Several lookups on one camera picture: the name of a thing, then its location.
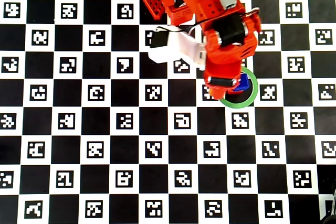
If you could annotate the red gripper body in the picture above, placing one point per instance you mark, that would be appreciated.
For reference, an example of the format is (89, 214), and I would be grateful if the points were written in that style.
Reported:
(221, 82)

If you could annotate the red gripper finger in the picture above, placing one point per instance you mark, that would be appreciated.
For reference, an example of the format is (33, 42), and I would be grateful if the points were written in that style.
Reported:
(227, 90)
(218, 93)

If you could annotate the red cube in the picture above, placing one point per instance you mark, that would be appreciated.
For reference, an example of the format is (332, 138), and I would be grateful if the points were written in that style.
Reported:
(237, 92)

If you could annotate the blue cube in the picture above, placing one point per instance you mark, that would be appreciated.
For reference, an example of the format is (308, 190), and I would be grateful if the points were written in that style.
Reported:
(244, 83)

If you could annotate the red perforated robot base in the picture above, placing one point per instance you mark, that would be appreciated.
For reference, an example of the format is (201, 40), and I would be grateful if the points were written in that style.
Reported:
(152, 1)

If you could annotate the black white marker checkerboard mat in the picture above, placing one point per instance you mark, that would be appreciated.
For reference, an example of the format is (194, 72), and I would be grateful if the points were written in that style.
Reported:
(68, 40)

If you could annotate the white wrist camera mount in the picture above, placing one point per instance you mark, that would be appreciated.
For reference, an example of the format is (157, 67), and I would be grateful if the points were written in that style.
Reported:
(181, 48)

